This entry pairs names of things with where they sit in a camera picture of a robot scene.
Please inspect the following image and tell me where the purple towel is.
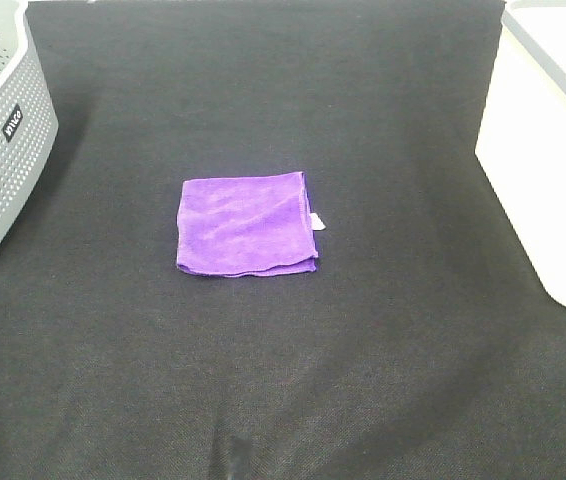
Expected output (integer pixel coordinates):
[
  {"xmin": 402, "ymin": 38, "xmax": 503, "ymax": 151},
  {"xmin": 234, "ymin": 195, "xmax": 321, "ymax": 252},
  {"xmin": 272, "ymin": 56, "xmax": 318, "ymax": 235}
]
[{"xmin": 176, "ymin": 172, "xmax": 319, "ymax": 278}]

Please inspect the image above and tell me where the black table cloth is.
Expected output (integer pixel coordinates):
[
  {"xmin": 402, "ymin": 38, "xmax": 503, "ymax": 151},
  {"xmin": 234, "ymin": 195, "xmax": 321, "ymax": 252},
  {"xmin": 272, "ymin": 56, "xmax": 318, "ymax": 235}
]
[{"xmin": 0, "ymin": 1, "xmax": 566, "ymax": 479}]

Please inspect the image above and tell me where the white plastic bin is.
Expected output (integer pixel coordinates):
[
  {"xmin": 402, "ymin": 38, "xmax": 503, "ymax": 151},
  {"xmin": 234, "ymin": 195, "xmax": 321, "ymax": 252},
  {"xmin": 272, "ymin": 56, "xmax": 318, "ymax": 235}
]
[{"xmin": 475, "ymin": 1, "xmax": 566, "ymax": 307}]

